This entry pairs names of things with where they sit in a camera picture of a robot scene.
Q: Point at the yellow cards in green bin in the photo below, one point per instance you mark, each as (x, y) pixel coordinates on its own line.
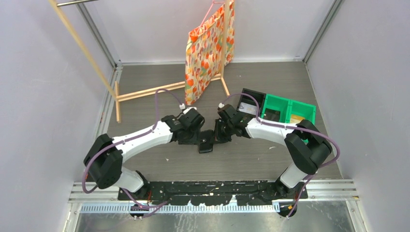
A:
(296, 119)

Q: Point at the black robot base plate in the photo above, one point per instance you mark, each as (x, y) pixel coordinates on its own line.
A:
(213, 193)

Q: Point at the green double storage bin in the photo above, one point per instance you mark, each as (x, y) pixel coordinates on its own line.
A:
(287, 107)

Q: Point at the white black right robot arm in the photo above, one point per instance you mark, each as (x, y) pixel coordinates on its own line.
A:
(307, 148)

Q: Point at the dark card in green bin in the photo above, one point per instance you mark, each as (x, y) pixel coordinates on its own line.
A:
(272, 115)

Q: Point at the pink clothes hanger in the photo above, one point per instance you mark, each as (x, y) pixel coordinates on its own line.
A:
(213, 3)

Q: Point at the wooden clothes rack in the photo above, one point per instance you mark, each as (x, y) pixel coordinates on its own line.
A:
(113, 90)

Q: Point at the black card holder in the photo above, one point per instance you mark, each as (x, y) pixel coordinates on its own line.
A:
(206, 141)

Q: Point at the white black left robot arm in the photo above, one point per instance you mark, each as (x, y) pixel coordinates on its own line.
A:
(105, 159)

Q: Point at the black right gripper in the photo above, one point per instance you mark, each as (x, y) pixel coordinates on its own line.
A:
(219, 137)

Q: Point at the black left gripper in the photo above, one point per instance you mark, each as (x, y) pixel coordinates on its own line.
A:
(193, 140)

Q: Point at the black storage bin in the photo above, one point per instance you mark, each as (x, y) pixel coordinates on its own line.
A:
(258, 96)

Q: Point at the white card in black bin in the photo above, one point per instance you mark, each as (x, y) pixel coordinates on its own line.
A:
(247, 108)

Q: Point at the floral fabric bag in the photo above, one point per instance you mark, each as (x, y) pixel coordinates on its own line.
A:
(210, 47)

